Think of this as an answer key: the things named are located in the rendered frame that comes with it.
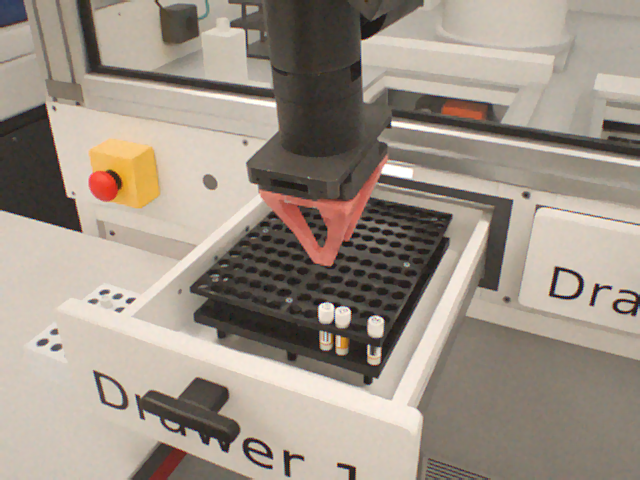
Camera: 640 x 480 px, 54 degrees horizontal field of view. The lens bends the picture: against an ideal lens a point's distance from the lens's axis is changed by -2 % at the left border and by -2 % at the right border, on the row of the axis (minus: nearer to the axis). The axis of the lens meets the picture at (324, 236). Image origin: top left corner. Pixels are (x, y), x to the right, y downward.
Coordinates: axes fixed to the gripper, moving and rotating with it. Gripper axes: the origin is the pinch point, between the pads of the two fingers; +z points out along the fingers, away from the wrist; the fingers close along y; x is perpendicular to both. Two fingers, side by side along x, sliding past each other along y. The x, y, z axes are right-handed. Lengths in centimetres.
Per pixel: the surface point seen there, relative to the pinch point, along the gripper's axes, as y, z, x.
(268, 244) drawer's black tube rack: 6.3, 7.6, 10.1
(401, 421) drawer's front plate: -11.4, 2.9, -9.7
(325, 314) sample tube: -2.0, 5.8, 0.0
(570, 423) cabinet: 18.2, 35.5, -20.6
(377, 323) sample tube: -1.6, 5.7, -4.2
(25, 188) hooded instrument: 36, 36, 88
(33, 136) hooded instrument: 42, 27, 88
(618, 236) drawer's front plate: 18.5, 7.6, -20.4
